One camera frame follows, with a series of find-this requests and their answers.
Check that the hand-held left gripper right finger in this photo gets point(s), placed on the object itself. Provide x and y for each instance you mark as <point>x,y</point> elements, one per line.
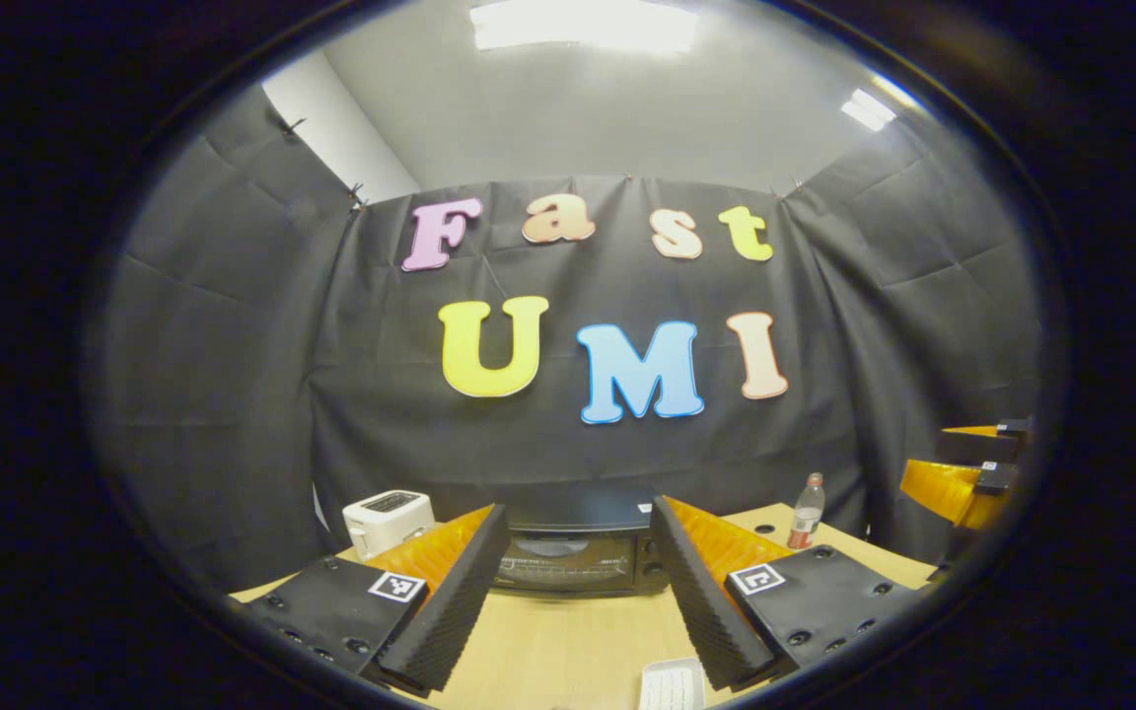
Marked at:
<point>706,602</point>

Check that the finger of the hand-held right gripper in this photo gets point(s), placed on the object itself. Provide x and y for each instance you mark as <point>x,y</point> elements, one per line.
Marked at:
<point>953,488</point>
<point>977,446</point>

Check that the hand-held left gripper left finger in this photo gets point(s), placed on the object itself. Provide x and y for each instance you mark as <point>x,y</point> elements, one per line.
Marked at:
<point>450,611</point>

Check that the black electric oven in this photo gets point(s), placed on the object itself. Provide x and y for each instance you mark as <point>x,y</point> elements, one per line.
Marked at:
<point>568,567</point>

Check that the white ridged plate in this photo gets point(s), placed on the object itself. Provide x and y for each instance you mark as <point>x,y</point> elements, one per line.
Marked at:
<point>672,685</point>

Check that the white toaster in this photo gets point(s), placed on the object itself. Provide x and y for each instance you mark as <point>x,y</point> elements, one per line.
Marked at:
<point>381,523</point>

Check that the clear plastic bottle red label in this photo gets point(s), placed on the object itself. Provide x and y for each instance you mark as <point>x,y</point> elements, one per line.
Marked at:
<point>805,518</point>

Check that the black backdrop cloth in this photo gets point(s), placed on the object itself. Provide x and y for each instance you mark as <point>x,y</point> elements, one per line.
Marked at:
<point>233,345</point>

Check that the small ceiling light panel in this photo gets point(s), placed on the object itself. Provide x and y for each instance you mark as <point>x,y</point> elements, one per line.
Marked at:
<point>869,108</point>

